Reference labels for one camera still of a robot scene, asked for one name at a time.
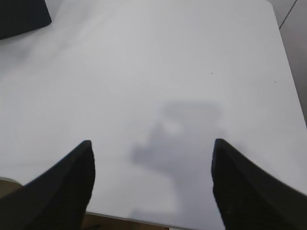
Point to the dark blue lunch bag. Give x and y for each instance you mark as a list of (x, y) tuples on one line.
[(22, 16)]

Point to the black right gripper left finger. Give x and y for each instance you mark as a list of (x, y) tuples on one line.
[(57, 199)]

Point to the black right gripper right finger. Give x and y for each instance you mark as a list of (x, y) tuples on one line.
[(248, 198)]

